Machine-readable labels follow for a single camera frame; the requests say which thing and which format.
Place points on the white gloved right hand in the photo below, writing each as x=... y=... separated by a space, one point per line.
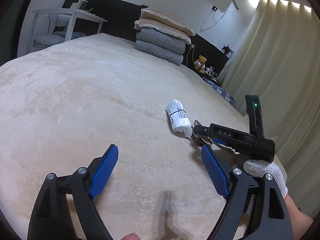
x=258 y=168

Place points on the black headboard panel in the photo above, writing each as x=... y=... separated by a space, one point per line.
x=121 y=17

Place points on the dark brown snack wrapper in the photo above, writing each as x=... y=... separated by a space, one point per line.
x=200 y=140

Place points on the person's bare left hand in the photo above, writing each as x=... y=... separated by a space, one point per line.
x=132 y=236

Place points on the blue checkered cloth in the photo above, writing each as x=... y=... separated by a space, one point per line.
x=220 y=91

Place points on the grey folded quilt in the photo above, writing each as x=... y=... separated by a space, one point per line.
x=162 y=40
x=160 y=52

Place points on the white side table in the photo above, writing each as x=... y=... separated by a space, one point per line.
x=75 y=14

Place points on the lower grey folded quilt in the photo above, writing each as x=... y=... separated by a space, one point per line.
x=160 y=52

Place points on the white chair with cushion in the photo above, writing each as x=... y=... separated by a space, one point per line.
x=56 y=33

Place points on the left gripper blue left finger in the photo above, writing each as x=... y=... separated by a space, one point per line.
x=100 y=170

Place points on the cream window curtain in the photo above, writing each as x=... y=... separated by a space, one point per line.
x=278 y=61

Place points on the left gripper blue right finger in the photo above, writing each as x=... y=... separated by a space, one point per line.
x=218 y=170

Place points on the beige lace pillow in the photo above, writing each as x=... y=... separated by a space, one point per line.
x=163 y=28
x=153 y=14

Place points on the person's right forearm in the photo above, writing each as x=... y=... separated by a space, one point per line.
x=300 y=222

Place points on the brown teddy bear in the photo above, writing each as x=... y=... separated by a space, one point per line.
x=199 y=64

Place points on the upper grey folded quilt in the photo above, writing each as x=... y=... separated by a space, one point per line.
x=162 y=40

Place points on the dark plant figurine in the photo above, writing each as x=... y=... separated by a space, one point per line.
x=227 y=50

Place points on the white wrapped tissue pack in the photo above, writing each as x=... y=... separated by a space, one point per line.
x=180 y=123

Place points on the top beige lace pillow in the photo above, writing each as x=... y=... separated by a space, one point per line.
x=153 y=14

